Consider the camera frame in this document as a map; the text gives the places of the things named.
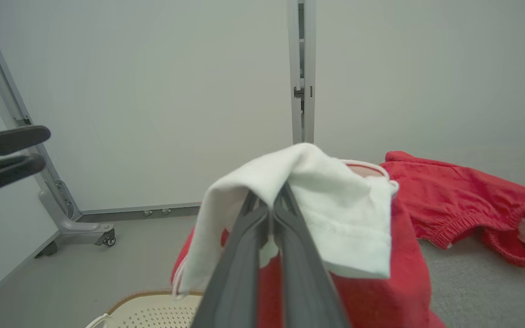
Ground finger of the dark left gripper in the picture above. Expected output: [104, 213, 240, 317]
[0, 125, 52, 164]
[0, 154, 46, 206]

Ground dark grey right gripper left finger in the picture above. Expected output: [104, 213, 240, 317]
[191, 190, 271, 328]

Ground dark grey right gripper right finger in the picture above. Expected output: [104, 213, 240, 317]
[273, 182, 352, 328]

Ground red and white shirt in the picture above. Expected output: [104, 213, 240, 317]
[170, 143, 446, 328]

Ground red shorts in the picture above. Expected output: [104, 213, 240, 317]
[380, 151, 525, 267]

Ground grey fabric cushioned surface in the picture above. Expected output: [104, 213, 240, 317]
[415, 228, 525, 328]

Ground white perforated laundry basket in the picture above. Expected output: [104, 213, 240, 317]
[85, 291, 205, 328]

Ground black caster wheel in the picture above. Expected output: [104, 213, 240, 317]
[96, 229, 117, 248]

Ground grey partition floor rail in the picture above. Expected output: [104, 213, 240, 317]
[79, 202, 201, 224]

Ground grey partition seam post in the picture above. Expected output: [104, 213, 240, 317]
[287, 0, 317, 145]

